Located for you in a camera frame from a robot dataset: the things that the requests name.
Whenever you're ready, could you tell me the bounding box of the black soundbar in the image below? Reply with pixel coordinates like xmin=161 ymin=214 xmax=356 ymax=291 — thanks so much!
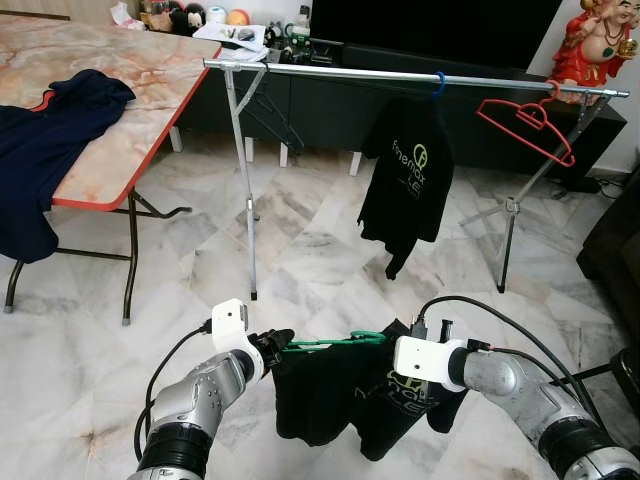
xmin=342 ymin=44 xmax=521 ymax=73

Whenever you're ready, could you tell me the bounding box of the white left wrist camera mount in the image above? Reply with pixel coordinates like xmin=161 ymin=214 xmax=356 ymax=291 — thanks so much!
xmin=208 ymin=298 xmax=263 ymax=381

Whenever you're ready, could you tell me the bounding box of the white tissue packet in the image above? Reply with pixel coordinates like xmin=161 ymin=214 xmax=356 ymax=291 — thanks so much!
xmin=108 ymin=2 xmax=146 ymax=29

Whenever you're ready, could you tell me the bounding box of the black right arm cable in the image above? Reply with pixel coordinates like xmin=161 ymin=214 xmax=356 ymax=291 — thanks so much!
xmin=415 ymin=295 xmax=591 ymax=401

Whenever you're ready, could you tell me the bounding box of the black t-shirt green logo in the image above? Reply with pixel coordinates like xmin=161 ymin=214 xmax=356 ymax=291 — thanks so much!
xmin=358 ymin=95 xmax=456 ymax=281
xmin=270 ymin=320 xmax=471 ymax=463

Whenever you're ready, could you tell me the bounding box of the red laughing Buddha statue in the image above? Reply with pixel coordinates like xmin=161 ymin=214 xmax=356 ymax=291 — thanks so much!
xmin=548 ymin=0 xmax=640 ymax=91

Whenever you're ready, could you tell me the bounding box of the stack of white papers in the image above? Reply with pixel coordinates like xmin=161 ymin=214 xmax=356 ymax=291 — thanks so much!
xmin=193 ymin=22 xmax=269 ymax=51

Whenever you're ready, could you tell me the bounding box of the red plastic hanger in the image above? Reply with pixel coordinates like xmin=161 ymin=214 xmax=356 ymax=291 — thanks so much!
xmin=475 ymin=80 xmax=578 ymax=168

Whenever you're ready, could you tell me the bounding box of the light wooden cabinet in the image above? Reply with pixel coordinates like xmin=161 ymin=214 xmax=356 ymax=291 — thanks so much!
xmin=0 ymin=0 xmax=136 ymax=21

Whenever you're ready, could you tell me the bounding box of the silver metal clothes rack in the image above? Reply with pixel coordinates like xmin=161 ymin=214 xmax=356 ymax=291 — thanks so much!
xmin=203 ymin=57 xmax=631 ymax=301

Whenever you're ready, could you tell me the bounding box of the navy blue garment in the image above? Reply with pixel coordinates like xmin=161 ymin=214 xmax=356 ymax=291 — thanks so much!
xmin=0 ymin=68 xmax=137 ymax=263

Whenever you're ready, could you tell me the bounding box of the black TV cabinet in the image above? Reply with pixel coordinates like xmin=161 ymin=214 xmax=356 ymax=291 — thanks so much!
xmin=175 ymin=40 xmax=629 ymax=186

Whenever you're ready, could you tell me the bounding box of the black television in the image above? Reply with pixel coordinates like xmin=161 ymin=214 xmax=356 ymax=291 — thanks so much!
xmin=310 ymin=0 xmax=566 ymax=69

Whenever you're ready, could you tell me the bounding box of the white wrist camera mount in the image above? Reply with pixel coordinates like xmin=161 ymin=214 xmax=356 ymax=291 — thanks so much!
xmin=208 ymin=298 xmax=263 ymax=381
xmin=393 ymin=335 xmax=471 ymax=391

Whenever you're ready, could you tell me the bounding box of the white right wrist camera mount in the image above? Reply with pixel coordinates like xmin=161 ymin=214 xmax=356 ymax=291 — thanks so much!
xmin=393 ymin=335 xmax=471 ymax=391

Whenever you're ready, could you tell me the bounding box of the black plush toy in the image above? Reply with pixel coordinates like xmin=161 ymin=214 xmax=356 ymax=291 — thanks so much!
xmin=165 ymin=3 xmax=206 ymax=33

